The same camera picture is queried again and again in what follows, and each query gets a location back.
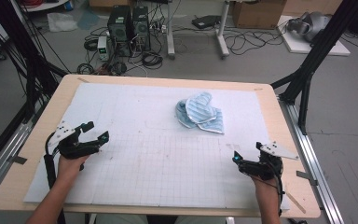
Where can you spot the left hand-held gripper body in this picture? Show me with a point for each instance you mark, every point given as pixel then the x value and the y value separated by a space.
pixel 74 147

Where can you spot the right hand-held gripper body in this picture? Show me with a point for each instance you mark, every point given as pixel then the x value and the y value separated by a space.
pixel 265 168

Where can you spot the blue striped towel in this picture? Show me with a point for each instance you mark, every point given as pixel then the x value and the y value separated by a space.
pixel 200 109

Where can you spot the person's right hand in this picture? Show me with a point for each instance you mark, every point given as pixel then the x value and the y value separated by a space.
pixel 265 186

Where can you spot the person's left hand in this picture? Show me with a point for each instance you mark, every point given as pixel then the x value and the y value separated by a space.
pixel 70 169

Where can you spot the black tape strip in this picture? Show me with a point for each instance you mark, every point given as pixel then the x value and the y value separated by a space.
pixel 19 160
pixel 305 175

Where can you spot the thin wooden stick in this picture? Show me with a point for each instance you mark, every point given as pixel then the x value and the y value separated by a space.
pixel 296 202

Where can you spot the white grid mat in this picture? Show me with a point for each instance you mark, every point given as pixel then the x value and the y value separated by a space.
pixel 152 155

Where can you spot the white bench power supply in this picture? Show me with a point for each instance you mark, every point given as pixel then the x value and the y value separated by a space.
pixel 103 48

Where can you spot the large black computer tower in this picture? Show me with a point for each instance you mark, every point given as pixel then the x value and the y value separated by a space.
pixel 119 29

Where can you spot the clear plastic bag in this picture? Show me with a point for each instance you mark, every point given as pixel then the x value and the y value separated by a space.
pixel 61 22

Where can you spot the slim black computer tower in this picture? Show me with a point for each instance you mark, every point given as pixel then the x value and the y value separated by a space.
pixel 141 28

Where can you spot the white desk leg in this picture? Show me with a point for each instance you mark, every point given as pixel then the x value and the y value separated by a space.
pixel 170 31
pixel 222 34

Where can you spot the white floor board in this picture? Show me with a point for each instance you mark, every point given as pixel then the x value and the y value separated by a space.
pixel 332 48

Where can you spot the round white table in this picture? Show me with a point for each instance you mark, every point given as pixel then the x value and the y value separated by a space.
pixel 48 5

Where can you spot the grey headset device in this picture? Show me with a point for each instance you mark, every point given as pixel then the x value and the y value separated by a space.
pixel 310 25

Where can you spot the large cardboard box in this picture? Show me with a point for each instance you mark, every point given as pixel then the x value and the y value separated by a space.
pixel 258 14

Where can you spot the black flat case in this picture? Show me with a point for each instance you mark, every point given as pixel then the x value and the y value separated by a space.
pixel 205 21

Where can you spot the aluminium rail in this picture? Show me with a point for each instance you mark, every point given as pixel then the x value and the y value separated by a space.
pixel 3 158
pixel 315 168

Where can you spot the black frame strut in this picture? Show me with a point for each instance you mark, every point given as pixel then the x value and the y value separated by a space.
pixel 320 46
pixel 31 56

